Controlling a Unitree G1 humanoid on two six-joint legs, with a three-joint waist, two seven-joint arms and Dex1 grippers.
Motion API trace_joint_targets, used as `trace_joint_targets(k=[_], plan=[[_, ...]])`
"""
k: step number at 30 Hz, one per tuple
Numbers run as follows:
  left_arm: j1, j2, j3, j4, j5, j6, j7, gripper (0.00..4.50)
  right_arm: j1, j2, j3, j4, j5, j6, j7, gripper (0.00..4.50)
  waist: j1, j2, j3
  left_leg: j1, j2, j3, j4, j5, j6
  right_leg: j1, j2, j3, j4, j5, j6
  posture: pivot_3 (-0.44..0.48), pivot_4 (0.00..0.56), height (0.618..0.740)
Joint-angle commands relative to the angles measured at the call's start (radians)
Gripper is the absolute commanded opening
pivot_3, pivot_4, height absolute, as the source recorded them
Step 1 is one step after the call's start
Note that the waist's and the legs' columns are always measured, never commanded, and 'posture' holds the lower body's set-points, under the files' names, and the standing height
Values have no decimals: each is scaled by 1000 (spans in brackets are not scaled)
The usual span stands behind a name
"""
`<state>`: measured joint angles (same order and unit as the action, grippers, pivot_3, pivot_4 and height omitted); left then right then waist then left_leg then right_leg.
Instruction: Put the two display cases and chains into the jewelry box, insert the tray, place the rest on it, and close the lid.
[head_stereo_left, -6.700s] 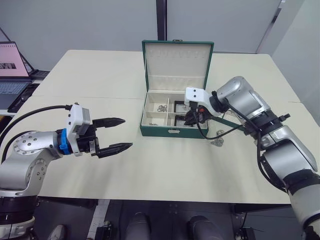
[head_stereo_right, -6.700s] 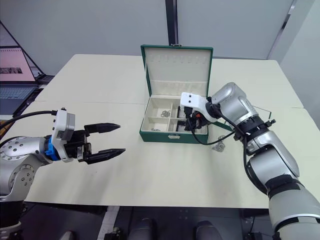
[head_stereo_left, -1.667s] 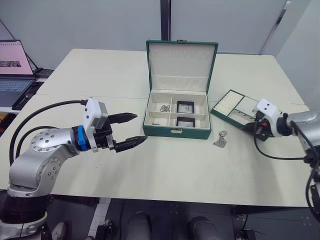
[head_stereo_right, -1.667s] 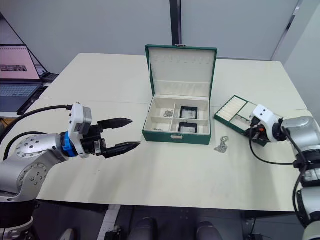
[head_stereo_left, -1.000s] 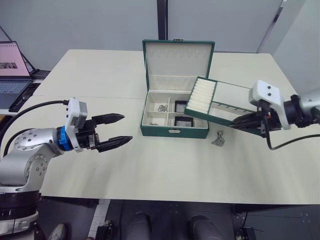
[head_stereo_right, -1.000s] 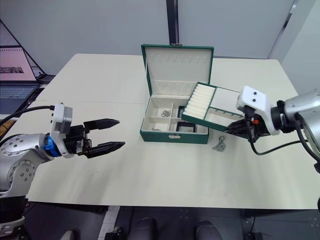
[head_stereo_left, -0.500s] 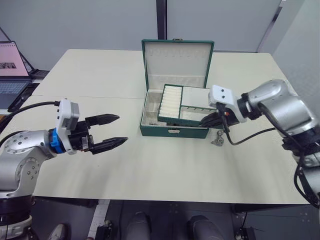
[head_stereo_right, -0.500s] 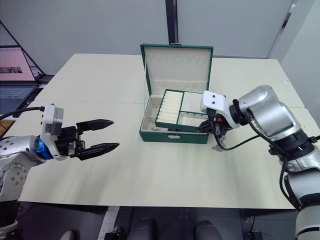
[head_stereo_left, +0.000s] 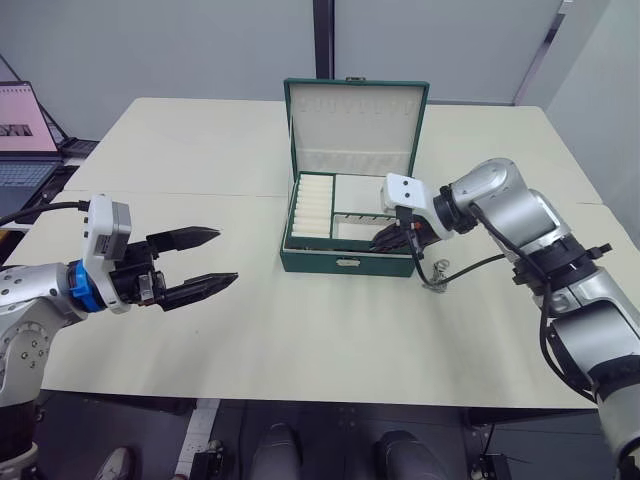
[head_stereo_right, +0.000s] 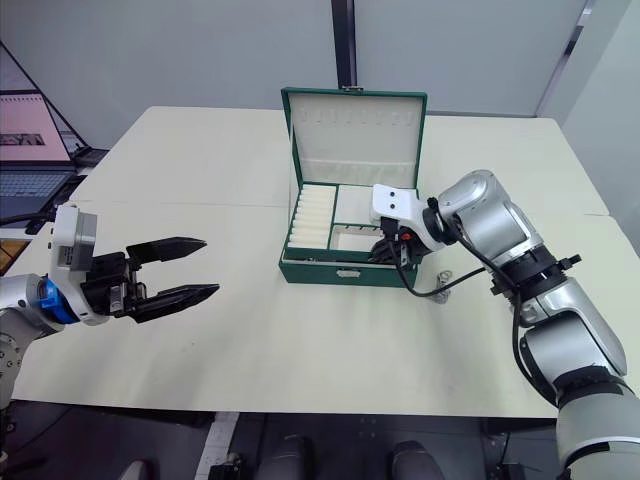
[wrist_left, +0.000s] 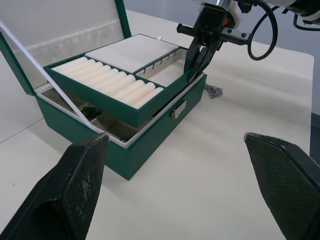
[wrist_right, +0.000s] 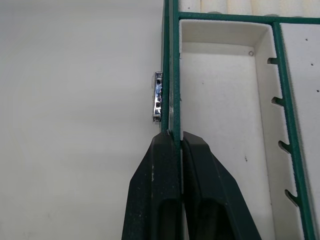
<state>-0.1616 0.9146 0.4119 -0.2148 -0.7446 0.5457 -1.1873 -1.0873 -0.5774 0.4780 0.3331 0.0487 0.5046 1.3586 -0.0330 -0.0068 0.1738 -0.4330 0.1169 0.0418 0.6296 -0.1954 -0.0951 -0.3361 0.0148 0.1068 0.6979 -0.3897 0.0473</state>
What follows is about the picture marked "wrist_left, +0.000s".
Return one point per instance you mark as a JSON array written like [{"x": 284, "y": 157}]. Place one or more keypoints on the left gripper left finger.
[{"x": 62, "y": 195}]

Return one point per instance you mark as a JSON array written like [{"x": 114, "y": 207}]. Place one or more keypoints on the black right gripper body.
[{"x": 211, "y": 21}]

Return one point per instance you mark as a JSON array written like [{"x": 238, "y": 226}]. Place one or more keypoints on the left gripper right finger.
[{"x": 292, "y": 187}]

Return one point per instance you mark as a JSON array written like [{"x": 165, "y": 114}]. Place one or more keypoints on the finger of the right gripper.
[
  {"x": 208, "y": 56},
  {"x": 192, "y": 60}
]

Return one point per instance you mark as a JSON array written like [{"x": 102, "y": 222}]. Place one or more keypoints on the green jewelry tray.
[{"x": 110, "y": 105}]

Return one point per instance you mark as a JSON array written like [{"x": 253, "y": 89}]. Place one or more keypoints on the green jewelry box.
[{"x": 150, "y": 140}]

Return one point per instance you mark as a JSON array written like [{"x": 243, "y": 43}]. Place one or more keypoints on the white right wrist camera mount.
[{"x": 233, "y": 15}]

